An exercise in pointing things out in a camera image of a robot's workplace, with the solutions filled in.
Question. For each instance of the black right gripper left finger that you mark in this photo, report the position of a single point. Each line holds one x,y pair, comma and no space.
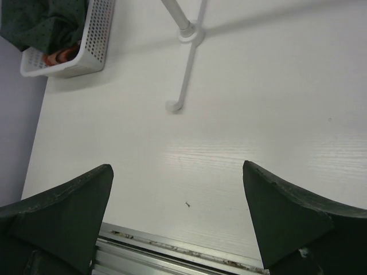
55,231

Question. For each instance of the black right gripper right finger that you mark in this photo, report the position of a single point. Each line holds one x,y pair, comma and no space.
300,232

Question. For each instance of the dark dotted skirt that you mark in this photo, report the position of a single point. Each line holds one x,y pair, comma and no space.
47,26

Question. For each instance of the orange plaid cloth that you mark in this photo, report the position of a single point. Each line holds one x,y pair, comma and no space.
59,57

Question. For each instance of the white perforated plastic basket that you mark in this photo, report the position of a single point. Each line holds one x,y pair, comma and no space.
93,47

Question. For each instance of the white clothes rack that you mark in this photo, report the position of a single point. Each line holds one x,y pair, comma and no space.
190,34

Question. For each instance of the aluminium mounting rail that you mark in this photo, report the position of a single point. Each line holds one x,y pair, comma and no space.
120,250

